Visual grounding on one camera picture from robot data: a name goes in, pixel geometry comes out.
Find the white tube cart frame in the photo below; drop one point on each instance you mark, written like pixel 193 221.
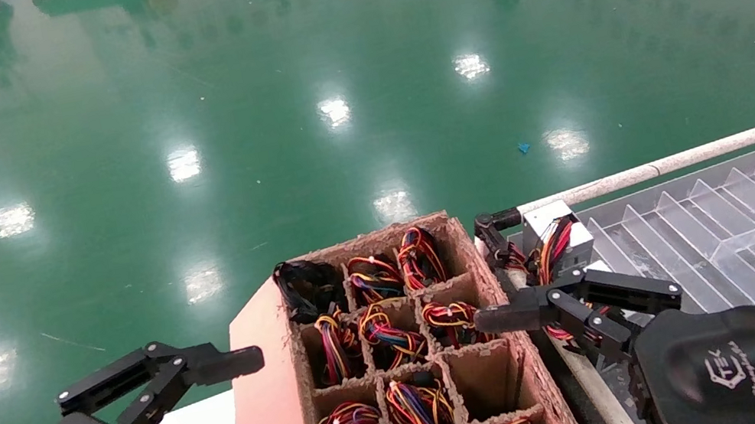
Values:
pixel 650 169

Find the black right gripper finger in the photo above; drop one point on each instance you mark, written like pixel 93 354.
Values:
pixel 520 315

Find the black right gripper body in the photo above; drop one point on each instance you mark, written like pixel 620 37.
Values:
pixel 731 367

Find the small blue floor scrap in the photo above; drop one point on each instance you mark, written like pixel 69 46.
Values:
pixel 524 147

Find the clear acrylic compartment tray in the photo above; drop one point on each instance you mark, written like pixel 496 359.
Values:
pixel 700 233

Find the brown cardboard divider box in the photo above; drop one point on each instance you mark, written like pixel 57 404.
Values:
pixel 266 418

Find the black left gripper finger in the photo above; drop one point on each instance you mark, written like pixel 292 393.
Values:
pixel 218 366

